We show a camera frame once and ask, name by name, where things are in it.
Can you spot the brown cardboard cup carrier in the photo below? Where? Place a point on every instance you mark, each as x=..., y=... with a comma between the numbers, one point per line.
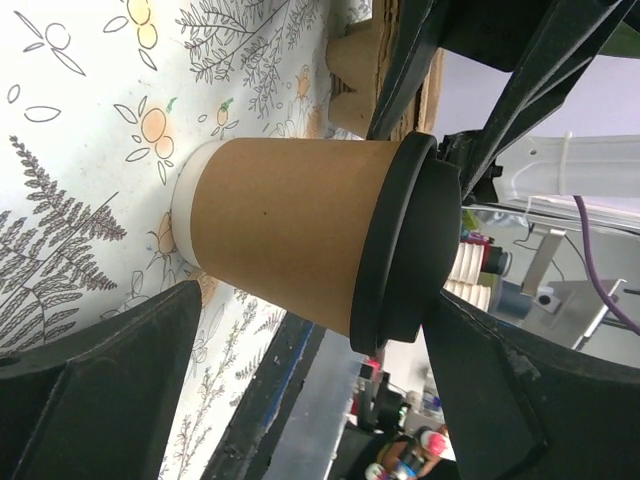
x=358, y=62

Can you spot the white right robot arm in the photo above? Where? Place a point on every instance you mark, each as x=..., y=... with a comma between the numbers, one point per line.
x=499, y=32

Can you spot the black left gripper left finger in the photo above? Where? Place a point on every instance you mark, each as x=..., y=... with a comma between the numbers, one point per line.
x=100, y=403

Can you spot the brown paper coffee cup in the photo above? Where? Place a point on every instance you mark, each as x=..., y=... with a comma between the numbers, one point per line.
x=283, y=219

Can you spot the black coffee cup lid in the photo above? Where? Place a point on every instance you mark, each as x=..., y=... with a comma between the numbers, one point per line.
x=410, y=247

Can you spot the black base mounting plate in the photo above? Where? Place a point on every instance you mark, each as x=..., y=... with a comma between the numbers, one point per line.
x=247, y=445

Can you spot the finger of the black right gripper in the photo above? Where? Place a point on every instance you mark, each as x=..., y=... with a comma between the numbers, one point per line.
x=423, y=28
x=565, y=43

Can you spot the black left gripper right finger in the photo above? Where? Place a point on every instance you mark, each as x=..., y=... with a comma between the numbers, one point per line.
x=518, y=406

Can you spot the floral patterned table mat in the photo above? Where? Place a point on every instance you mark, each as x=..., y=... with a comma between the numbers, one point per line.
x=101, y=103

